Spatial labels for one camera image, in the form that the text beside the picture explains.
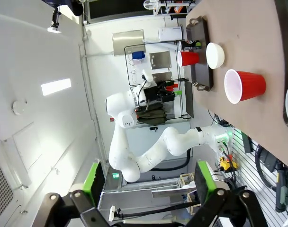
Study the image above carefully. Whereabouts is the black and green hand tool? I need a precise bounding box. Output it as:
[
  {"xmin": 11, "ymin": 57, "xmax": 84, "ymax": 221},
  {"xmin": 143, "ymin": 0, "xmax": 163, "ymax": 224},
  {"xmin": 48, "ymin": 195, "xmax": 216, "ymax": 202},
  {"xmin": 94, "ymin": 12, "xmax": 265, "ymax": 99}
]
[{"xmin": 275, "ymin": 162, "xmax": 288, "ymax": 213}]

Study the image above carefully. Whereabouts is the olive green bag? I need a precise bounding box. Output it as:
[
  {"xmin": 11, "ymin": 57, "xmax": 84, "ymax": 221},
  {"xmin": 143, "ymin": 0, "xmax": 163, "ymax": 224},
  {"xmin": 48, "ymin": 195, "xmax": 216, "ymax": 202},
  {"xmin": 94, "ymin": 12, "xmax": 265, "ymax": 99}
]
[{"xmin": 135, "ymin": 107, "xmax": 168, "ymax": 125}]

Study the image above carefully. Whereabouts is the black ceiling camera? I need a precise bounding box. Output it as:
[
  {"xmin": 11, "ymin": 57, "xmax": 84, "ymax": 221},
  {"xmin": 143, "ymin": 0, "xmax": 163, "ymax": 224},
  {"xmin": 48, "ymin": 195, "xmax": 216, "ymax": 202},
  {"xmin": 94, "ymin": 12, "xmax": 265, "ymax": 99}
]
[{"xmin": 47, "ymin": 9, "xmax": 63, "ymax": 33}]

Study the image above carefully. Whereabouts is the wooden frame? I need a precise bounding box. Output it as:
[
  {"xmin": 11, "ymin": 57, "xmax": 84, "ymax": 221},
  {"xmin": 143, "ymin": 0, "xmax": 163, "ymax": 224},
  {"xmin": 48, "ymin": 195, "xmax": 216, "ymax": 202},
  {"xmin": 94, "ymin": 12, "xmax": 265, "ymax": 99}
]
[{"xmin": 179, "ymin": 173, "xmax": 197, "ymax": 190}]

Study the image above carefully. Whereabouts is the black corrugated hose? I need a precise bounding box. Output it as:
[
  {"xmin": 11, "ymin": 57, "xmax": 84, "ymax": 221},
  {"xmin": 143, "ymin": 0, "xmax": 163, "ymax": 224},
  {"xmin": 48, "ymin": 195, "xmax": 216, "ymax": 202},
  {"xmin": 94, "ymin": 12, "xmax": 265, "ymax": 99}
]
[{"xmin": 153, "ymin": 148, "xmax": 192, "ymax": 171}]

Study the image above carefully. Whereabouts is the steel wall panel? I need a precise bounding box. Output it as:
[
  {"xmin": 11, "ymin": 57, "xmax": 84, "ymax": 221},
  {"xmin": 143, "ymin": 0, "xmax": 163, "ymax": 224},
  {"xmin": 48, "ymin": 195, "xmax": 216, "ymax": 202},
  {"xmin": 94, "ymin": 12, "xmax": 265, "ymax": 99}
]
[{"xmin": 112, "ymin": 29, "xmax": 145, "ymax": 56}]

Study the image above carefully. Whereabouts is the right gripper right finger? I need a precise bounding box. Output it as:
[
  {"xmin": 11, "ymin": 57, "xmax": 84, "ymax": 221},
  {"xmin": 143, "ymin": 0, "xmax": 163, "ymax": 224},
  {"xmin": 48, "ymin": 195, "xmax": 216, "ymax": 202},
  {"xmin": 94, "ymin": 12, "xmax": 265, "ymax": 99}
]
[{"xmin": 189, "ymin": 160, "xmax": 269, "ymax": 227}]

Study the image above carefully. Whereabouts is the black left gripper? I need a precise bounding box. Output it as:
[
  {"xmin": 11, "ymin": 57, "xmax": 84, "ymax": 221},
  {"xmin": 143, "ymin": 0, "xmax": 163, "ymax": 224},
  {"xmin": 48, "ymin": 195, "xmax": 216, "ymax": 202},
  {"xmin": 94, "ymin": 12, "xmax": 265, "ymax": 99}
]
[{"xmin": 143, "ymin": 87, "xmax": 183, "ymax": 105}]

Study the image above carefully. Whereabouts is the perforated metal plate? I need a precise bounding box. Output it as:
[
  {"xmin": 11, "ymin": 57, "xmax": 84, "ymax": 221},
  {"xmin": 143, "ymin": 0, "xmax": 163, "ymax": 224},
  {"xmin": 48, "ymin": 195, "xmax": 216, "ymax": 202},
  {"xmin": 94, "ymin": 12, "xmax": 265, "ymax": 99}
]
[{"xmin": 149, "ymin": 50, "xmax": 172, "ymax": 70}]

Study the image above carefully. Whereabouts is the black wire rack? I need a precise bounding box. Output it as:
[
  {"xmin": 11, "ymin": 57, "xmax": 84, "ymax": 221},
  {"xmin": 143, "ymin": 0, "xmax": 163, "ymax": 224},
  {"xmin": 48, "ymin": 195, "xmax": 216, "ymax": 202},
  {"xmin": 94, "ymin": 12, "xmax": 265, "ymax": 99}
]
[{"xmin": 124, "ymin": 41, "xmax": 191, "ymax": 120}]

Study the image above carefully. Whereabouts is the black pepsi can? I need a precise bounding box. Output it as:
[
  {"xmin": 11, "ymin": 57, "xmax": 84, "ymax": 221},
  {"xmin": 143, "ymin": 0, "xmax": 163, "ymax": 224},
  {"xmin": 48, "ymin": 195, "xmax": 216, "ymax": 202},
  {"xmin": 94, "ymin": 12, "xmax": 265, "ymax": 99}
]
[{"xmin": 178, "ymin": 39, "xmax": 203, "ymax": 52}]

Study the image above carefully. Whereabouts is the black flat panel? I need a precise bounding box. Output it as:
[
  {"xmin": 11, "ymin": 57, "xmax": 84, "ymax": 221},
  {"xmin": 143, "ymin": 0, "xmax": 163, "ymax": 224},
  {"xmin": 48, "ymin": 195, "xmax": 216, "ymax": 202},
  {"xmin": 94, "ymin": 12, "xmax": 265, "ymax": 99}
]
[{"xmin": 185, "ymin": 81, "xmax": 195, "ymax": 119}]

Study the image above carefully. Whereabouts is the round smoke detector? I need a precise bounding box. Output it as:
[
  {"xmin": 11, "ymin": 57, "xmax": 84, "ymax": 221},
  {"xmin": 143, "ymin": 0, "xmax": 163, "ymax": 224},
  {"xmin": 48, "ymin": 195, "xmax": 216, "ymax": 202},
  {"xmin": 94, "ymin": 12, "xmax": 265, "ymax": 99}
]
[{"xmin": 12, "ymin": 100, "xmax": 25, "ymax": 115}]

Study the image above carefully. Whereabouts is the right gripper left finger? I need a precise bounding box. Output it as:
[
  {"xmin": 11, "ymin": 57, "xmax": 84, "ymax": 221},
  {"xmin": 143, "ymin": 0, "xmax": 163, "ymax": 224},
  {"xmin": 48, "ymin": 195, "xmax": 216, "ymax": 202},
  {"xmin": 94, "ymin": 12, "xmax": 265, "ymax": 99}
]
[{"xmin": 43, "ymin": 161, "xmax": 106, "ymax": 227}]

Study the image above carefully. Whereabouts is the small metal plate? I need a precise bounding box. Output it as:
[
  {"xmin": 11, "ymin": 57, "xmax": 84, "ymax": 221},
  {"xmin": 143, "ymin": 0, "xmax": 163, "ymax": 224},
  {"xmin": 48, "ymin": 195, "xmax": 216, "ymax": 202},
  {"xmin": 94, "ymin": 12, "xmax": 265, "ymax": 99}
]
[{"xmin": 151, "ymin": 71, "xmax": 173, "ymax": 82}]

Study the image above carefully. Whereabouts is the red plastic cup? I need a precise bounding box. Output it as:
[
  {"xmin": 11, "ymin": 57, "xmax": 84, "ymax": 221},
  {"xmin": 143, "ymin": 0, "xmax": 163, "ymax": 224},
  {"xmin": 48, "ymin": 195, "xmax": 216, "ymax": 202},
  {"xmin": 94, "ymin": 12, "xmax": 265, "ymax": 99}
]
[
  {"xmin": 177, "ymin": 50, "xmax": 200, "ymax": 68},
  {"xmin": 224, "ymin": 69, "xmax": 267, "ymax": 105}
]

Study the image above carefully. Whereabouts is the yellow emergency stop box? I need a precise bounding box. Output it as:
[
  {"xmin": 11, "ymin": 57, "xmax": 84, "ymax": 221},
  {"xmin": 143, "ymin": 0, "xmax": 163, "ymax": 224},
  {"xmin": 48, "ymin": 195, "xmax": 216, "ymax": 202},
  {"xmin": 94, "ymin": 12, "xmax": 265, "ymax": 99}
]
[{"xmin": 218, "ymin": 154, "xmax": 238, "ymax": 172}]

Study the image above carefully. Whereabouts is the rectangular ceiling light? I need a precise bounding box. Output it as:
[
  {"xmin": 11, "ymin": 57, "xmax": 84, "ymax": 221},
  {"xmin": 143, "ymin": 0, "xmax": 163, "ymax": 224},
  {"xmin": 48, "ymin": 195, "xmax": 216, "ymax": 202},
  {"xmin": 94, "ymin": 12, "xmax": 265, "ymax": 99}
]
[{"xmin": 40, "ymin": 78, "xmax": 72, "ymax": 96}]

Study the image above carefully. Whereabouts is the dark brown plastic tray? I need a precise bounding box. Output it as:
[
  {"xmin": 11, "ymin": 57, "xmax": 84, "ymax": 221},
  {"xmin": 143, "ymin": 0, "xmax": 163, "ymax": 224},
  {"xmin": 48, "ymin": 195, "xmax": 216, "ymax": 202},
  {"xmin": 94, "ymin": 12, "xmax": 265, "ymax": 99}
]
[
  {"xmin": 273, "ymin": 0, "xmax": 288, "ymax": 130},
  {"xmin": 185, "ymin": 16, "xmax": 215, "ymax": 92}
]

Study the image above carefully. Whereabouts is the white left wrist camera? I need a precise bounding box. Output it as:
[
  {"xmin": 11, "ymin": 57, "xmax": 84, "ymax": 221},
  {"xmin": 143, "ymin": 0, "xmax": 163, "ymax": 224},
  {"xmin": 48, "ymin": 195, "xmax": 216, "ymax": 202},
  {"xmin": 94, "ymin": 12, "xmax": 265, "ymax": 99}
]
[{"xmin": 140, "ymin": 69, "xmax": 153, "ymax": 95}]

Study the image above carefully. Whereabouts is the white appliance box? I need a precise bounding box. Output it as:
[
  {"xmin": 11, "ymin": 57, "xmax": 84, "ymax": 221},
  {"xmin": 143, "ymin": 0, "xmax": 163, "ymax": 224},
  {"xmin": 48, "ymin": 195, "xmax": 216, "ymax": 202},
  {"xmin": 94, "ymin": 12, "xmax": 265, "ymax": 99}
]
[{"xmin": 158, "ymin": 26, "xmax": 184, "ymax": 42}]

